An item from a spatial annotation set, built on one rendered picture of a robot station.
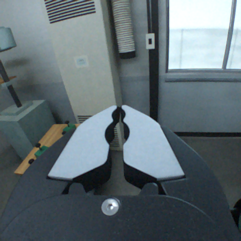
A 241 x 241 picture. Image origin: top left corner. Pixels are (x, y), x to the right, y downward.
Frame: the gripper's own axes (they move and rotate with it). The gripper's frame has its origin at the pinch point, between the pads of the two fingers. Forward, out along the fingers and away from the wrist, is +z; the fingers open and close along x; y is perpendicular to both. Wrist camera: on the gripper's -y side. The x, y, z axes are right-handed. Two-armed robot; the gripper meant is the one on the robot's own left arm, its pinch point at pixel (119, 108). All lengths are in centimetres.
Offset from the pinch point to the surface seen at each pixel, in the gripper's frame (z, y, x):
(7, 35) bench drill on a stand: 110, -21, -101
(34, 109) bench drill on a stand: 119, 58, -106
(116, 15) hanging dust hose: 121, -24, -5
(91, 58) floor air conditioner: 114, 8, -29
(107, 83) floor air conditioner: 113, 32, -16
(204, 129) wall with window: 127, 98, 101
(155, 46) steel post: 126, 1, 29
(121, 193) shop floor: 59, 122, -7
